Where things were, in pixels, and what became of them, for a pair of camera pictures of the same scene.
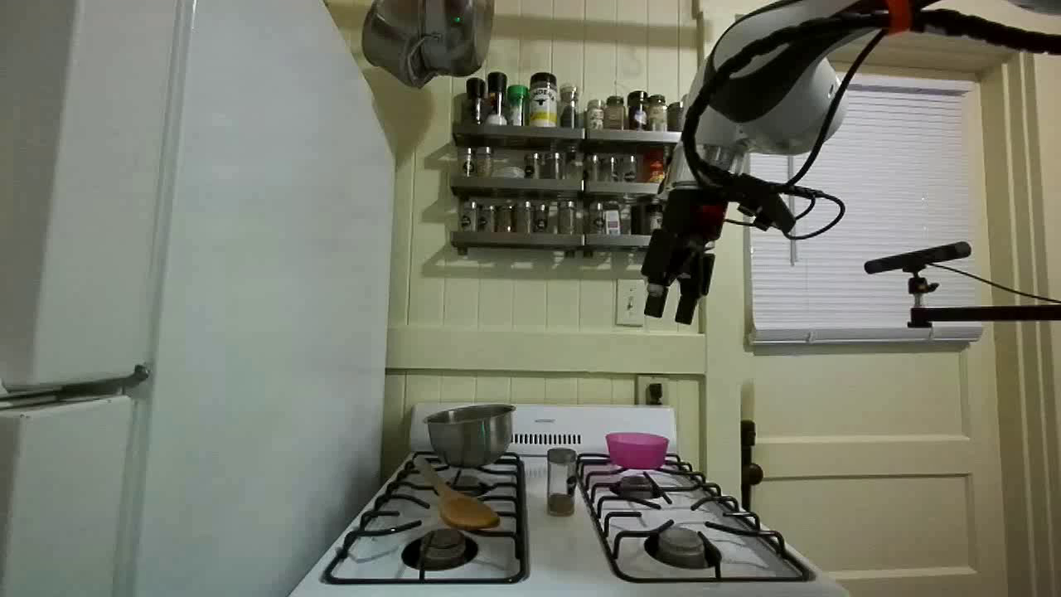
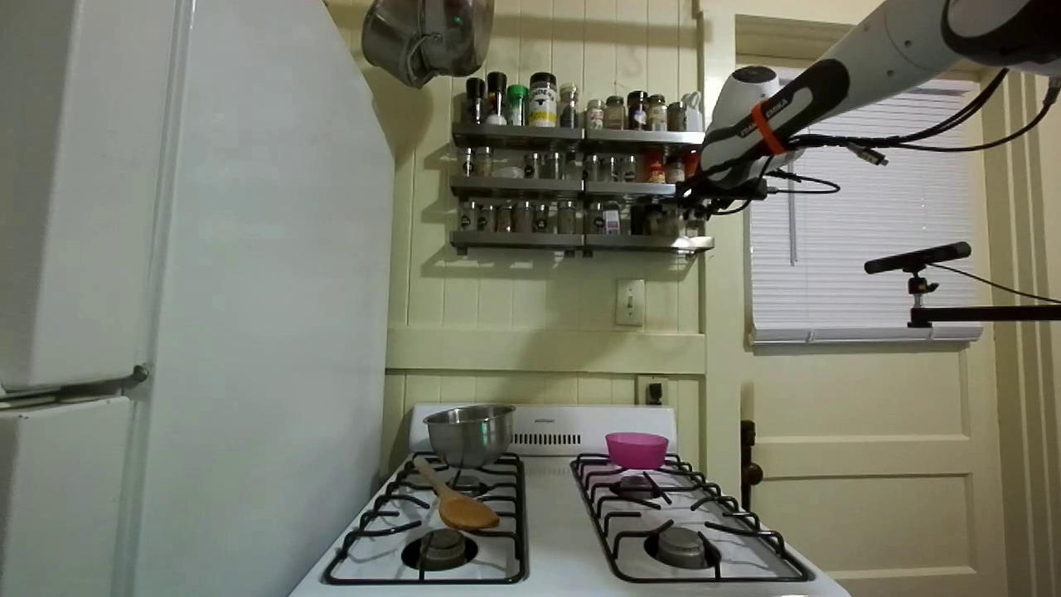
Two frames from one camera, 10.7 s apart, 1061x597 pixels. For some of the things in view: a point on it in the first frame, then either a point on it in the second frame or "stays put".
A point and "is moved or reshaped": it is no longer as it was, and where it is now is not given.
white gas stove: x=551 y=500 stays put
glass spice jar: x=561 y=465 is moved or reshaped
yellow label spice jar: x=545 y=101 stays put
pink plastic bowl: x=639 y=449 stays put
